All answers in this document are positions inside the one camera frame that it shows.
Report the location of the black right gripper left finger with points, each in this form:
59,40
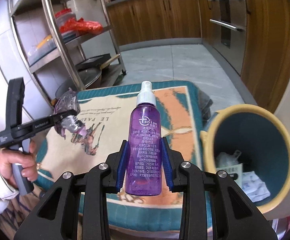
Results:
56,215

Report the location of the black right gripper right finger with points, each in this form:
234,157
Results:
233,214

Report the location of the purple spray bottle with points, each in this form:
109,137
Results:
143,170

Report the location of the white paper trash in bin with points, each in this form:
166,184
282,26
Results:
249,182

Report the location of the person's left hand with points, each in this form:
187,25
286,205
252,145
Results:
28,162

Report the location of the teal patterned cushion mat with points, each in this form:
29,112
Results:
106,114

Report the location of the teal bin with yellow rim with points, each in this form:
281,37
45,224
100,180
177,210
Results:
263,141

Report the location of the round pan with lid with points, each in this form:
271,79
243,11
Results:
90,72

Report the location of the stainless steel shelf rack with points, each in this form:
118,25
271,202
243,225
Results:
62,47

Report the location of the red plastic bag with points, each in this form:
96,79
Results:
81,26

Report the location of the stainless steel built-in oven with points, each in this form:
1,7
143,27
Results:
229,25

